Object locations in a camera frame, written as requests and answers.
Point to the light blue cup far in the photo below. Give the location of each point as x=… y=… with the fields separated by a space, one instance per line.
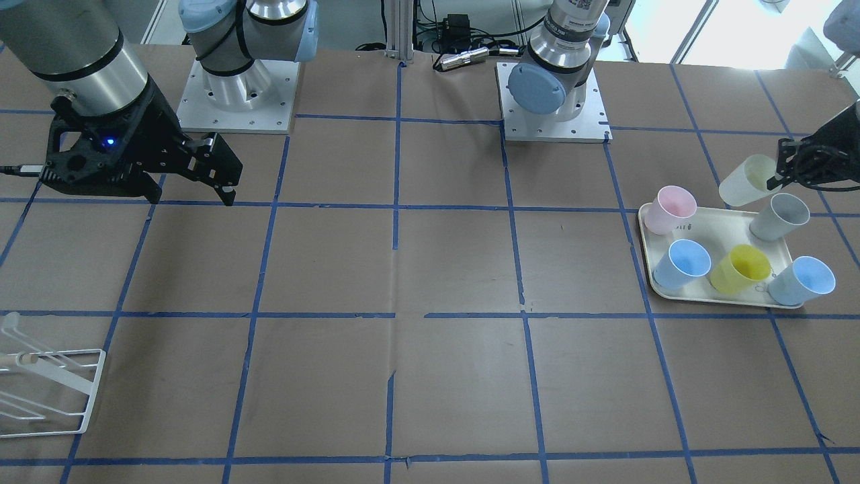
x=684 y=262

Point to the silver cylinder connector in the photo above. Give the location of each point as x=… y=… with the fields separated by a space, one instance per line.
x=450 y=61

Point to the pink plastic cup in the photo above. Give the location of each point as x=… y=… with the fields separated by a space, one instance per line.
x=672 y=206

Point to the light blue cup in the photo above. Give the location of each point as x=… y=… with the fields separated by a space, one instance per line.
x=684 y=262
x=805 y=279

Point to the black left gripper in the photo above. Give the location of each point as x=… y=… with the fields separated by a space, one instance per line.
x=841 y=129

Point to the beige serving tray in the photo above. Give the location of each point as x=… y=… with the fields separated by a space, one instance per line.
x=718 y=230

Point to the yellow plastic cup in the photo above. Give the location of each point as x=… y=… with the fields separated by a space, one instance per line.
x=743 y=266

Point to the grey plastic cup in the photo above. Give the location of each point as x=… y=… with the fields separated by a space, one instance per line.
x=783 y=214

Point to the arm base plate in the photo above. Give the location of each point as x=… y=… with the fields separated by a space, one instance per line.
x=258 y=101
x=538 y=106

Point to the white wire cup rack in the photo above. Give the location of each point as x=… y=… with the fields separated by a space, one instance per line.
x=47 y=392

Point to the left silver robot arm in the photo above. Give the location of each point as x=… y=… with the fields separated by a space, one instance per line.
x=559 y=57

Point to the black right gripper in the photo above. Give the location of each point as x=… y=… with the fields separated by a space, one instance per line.
x=156 y=128

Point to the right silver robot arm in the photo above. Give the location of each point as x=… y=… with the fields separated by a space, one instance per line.
x=77 y=48

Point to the light blue cup near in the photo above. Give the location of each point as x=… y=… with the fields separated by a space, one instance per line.
x=805 y=279

